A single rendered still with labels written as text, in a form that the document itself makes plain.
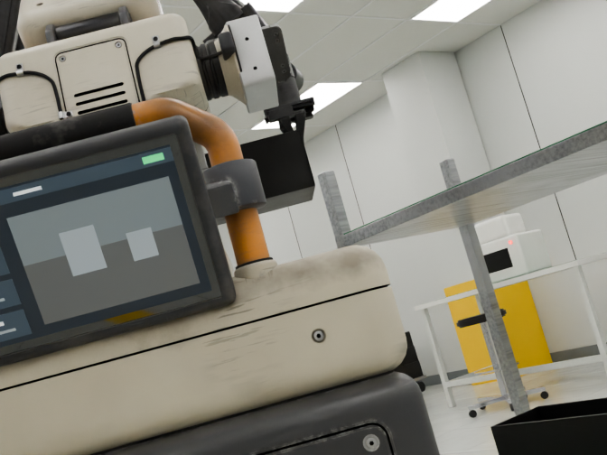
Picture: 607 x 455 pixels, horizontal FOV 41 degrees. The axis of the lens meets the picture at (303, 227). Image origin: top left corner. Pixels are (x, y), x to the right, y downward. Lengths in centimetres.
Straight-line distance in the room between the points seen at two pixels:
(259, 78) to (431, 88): 629
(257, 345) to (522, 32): 685
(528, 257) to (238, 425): 531
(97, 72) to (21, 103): 11
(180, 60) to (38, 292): 52
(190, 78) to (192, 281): 48
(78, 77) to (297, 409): 62
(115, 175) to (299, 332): 21
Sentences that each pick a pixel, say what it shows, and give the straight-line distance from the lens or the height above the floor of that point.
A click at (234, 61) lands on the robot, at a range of 122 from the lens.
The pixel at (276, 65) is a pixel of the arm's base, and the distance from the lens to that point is 129.
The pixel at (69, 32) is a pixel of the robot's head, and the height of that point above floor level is 125.
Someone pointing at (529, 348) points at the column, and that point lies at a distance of 742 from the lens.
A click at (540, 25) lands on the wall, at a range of 740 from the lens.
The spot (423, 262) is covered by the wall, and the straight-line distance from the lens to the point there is 838.
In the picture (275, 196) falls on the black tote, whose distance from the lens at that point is 151.
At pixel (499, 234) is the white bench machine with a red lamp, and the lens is 605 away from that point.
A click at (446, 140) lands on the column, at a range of 736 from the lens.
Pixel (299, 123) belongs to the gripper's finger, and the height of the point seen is 115.
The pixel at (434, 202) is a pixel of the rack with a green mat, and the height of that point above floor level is 93.
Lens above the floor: 73
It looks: 8 degrees up
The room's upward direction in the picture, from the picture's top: 15 degrees counter-clockwise
